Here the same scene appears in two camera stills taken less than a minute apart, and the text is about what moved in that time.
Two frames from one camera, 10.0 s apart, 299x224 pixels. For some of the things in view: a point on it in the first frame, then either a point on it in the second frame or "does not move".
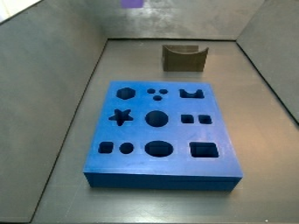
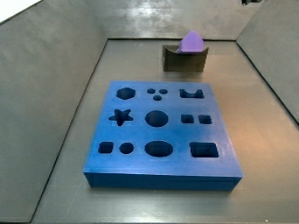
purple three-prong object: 131,3 → 191,43
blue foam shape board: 162,139 does not move
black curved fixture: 183,62 does not move
